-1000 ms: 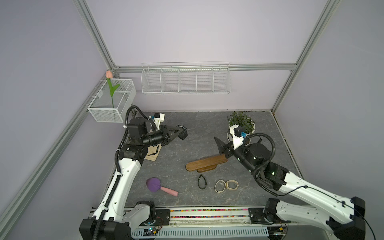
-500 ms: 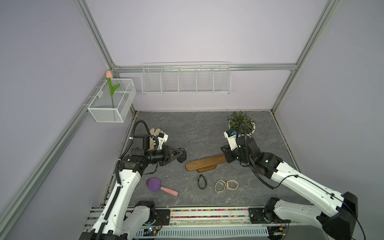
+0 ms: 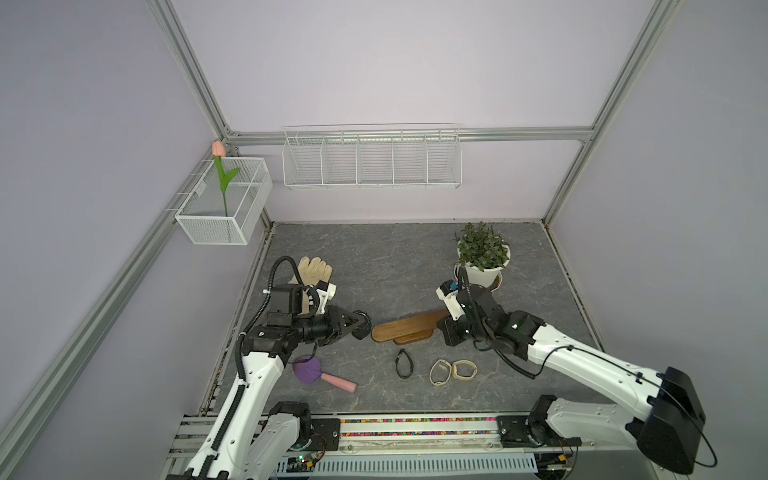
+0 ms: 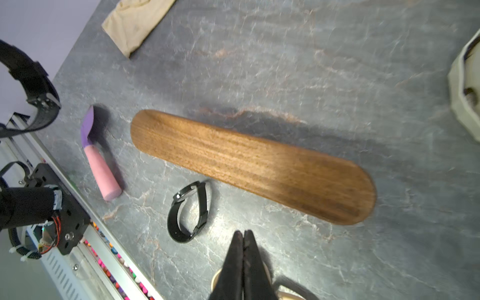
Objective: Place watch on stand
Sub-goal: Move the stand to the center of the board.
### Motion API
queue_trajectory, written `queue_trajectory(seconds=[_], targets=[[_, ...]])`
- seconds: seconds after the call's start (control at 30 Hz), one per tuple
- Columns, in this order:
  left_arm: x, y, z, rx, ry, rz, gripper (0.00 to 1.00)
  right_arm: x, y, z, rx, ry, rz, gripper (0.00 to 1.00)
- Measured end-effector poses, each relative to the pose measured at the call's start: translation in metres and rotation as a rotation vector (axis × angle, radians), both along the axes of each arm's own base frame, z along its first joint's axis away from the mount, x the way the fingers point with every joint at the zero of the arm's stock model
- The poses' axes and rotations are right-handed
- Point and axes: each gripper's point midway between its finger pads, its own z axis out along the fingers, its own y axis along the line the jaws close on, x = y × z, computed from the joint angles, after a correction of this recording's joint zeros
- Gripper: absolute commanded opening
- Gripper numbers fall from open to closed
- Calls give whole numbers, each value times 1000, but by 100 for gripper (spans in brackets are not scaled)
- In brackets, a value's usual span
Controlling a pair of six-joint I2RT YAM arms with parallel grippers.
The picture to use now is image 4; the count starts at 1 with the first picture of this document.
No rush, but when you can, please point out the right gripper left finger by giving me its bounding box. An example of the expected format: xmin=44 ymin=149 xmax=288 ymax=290
xmin=209 ymin=231 xmax=244 ymax=300

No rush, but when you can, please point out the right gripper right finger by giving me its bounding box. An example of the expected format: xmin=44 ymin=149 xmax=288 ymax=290
xmin=243 ymin=230 xmax=278 ymax=300

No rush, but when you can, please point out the slim black watch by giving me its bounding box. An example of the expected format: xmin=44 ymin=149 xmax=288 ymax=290
xmin=167 ymin=181 xmax=209 ymax=243

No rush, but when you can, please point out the chunky black watch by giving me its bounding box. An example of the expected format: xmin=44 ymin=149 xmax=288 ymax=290
xmin=1 ymin=41 xmax=61 ymax=138

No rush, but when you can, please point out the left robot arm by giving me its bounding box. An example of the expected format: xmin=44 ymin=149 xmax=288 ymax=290
xmin=1 ymin=161 xmax=63 ymax=230

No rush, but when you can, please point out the beige watch right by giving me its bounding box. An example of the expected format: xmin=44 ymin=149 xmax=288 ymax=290
xmin=210 ymin=260 xmax=308 ymax=300

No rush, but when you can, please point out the wooden watch stand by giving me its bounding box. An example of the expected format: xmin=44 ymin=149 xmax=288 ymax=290
xmin=130 ymin=109 xmax=377 ymax=225

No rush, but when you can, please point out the purple pink brush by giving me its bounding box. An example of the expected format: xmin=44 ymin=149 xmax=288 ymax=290
xmin=81 ymin=106 xmax=122 ymax=201

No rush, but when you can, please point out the potted green plant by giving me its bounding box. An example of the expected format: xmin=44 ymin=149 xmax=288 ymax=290
xmin=447 ymin=32 xmax=480 ymax=141

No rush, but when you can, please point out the beige work glove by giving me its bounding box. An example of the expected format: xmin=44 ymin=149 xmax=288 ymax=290
xmin=102 ymin=0 xmax=175 ymax=58

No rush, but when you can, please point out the white vented cable duct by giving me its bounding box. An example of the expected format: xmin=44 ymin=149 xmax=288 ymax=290
xmin=40 ymin=245 xmax=112 ymax=300

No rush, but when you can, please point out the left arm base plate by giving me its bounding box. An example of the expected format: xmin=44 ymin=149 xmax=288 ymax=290
xmin=26 ymin=163 xmax=90 ymax=256

